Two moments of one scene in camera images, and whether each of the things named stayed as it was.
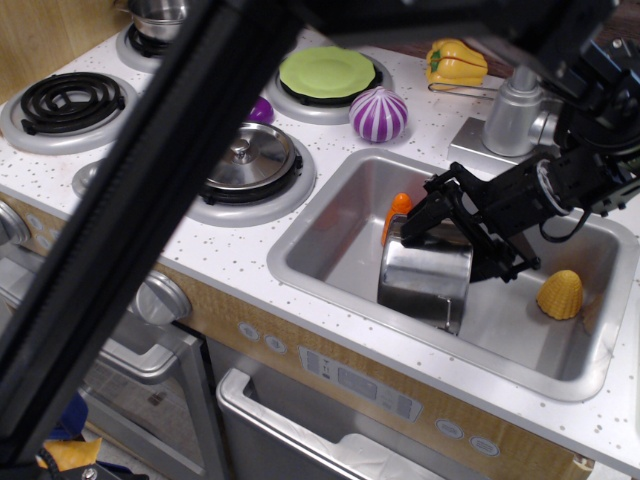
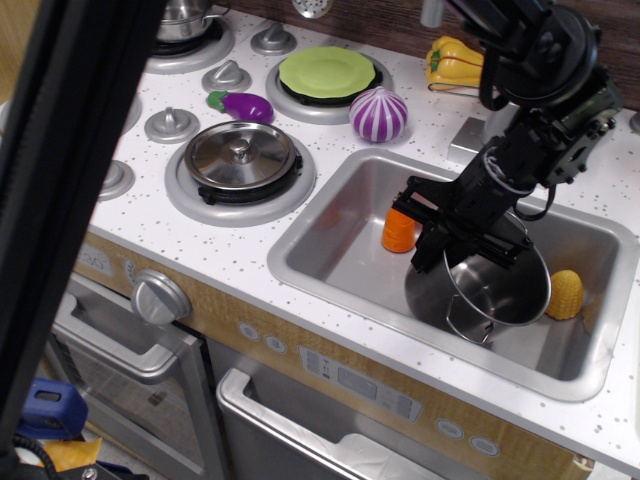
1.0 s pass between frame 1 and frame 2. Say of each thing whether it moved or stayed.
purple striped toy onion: stayed
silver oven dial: stayed
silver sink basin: stayed
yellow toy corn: stayed
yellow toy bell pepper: stayed
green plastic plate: stayed
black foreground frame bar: moved
